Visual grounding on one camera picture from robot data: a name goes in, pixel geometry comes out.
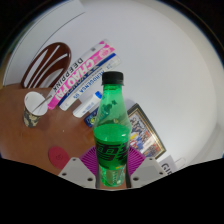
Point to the white patterned paper cup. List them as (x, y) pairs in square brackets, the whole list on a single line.
[(33, 108)]

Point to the green plastic drink bottle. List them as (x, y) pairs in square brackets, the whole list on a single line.
[(111, 133)]

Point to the pink and white tube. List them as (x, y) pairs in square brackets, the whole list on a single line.
[(80, 71)]

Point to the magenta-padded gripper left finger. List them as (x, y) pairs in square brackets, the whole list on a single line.
[(75, 168)]

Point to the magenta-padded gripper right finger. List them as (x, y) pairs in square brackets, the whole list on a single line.
[(150, 168)]

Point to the white and blue tube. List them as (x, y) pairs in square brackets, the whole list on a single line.
[(100, 71)]

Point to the white door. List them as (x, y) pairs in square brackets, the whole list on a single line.
[(43, 30)]

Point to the dark wooden chair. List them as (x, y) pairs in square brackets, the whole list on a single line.
[(46, 65)]

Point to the metal spoon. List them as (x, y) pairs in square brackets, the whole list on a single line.
[(45, 101)]

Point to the white bottle with blue cap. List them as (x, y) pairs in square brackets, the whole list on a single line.
[(85, 108)]

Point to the flat round red coaster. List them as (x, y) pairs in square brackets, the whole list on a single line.
[(58, 157)]

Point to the framed group photo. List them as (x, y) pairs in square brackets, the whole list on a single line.
[(146, 133)]

